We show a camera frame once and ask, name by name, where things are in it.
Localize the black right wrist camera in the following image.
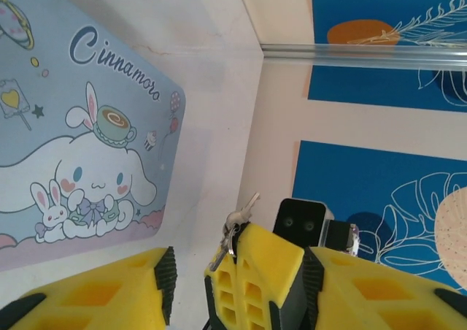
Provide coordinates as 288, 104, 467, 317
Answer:
272, 197, 334, 253

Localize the small silver key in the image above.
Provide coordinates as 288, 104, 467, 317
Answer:
209, 234, 236, 273
241, 191, 261, 215

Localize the blue poster with fern leaf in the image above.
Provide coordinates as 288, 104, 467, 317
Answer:
309, 0, 467, 47

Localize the blue poster with leaf outlines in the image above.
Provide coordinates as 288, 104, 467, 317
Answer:
307, 66, 467, 107

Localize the blue poster lily and monstera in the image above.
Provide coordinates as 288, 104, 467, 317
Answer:
290, 139, 467, 299

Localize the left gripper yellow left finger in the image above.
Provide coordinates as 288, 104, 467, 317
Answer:
0, 246, 179, 330

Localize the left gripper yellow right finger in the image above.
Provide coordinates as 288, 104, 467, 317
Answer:
304, 246, 467, 330

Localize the aluminium frame post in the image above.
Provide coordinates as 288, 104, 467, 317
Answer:
260, 42, 467, 69

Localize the Cinnamoroll print tin box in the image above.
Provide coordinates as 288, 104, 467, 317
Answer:
0, 0, 188, 272

